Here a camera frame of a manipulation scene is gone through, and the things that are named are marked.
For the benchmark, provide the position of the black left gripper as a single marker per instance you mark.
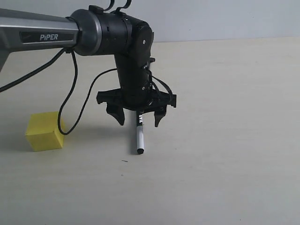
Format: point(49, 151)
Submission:
point(156, 102)

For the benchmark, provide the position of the black and white marker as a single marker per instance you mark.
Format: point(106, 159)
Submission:
point(139, 133)

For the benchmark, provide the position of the yellow cube block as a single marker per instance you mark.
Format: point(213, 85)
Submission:
point(42, 132)

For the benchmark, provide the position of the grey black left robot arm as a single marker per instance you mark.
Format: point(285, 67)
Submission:
point(89, 32)

